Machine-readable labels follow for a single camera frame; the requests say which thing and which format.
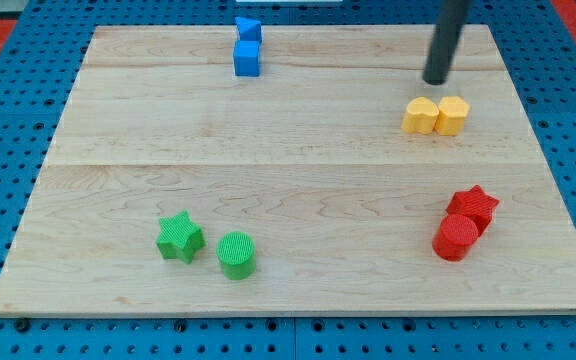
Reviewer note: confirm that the blue cube block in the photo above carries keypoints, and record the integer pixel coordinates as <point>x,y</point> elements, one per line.
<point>246,58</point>

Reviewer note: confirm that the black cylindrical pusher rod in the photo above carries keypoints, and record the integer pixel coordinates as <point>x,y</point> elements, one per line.
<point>447,31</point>

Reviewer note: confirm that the green cylinder block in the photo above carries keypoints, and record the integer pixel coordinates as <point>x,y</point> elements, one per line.
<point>236,254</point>

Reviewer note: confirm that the blue triangle block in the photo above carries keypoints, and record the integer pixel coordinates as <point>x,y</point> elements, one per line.
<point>249,29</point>

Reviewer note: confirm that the yellow heart block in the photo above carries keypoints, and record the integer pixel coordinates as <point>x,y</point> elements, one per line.
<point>420,116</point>

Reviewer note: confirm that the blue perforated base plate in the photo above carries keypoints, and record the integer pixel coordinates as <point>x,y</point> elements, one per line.
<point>38,65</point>

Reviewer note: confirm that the yellow hexagon block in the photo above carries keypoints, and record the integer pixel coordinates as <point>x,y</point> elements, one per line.
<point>453,112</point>

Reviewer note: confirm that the wooden board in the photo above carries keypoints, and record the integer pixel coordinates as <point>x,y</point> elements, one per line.
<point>308,159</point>

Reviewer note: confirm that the red cylinder block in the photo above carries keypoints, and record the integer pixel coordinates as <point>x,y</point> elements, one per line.
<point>455,237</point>

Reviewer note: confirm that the green star block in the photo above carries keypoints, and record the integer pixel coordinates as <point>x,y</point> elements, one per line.
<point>179,238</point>

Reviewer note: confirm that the red star block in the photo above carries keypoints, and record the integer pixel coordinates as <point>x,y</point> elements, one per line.
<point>474,204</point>

